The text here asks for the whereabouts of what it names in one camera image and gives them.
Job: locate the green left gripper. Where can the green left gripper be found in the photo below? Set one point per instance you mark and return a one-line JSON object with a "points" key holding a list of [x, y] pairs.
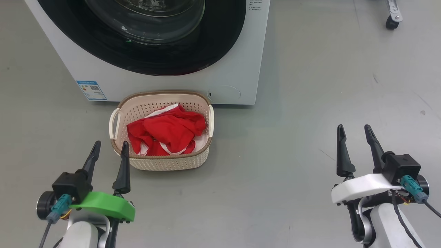
{"points": [[106, 206]]}

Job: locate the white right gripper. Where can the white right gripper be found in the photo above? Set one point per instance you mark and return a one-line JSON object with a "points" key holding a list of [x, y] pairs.
{"points": [[361, 186]]}

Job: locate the red garment with white stripes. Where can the red garment with white stripes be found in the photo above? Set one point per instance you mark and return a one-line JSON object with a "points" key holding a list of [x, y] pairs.
{"points": [[168, 129]]}

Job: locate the round black glass washing machine door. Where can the round black glass washing machine door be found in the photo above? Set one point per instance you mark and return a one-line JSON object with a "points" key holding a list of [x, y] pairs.
{"points": [[220, 34]]}

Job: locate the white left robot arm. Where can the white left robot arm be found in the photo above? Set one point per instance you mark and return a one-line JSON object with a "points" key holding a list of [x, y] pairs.
{"points": [[79, 237]]}

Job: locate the cream perforated laundry basket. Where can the cream perforated laundry basket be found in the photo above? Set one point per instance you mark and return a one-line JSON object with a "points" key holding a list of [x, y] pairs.
{"points": [[165, 163]]}

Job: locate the white washing machine body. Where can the white washing machine body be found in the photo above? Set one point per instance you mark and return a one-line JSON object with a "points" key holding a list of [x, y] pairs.
{"points": [[248, 51]]}

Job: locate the blue energy label sticker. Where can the blue energy label sticker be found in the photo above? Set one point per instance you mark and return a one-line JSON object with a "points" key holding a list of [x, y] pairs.
{"points": [[91, 90]]}

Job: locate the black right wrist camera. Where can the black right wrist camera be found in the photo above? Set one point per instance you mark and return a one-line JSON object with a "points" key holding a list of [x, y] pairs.
{"points": [[401, 167]]}

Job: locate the metal bracket with black caster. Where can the metal bracket with black caster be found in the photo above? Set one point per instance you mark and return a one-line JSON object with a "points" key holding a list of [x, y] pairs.
{"points": [[394, 15]]}

